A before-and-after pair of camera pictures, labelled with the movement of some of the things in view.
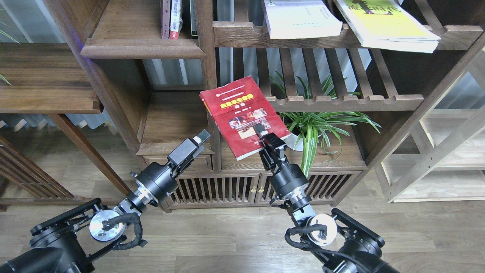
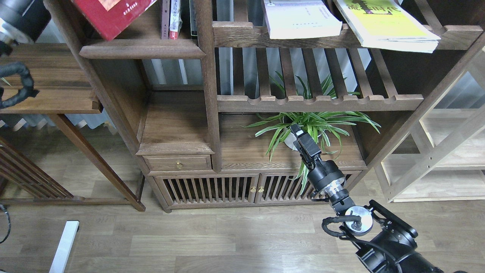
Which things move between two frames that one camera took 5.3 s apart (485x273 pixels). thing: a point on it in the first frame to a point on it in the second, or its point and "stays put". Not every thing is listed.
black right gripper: x=273 y=153 to x=308 y=150
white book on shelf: x=301 y=19 stays put
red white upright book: x=176 y=20 stays put
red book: x=235 y=108 to x=111 y=18
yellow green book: x=382 y=24 stays put
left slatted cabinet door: x=216 y=189 stays put
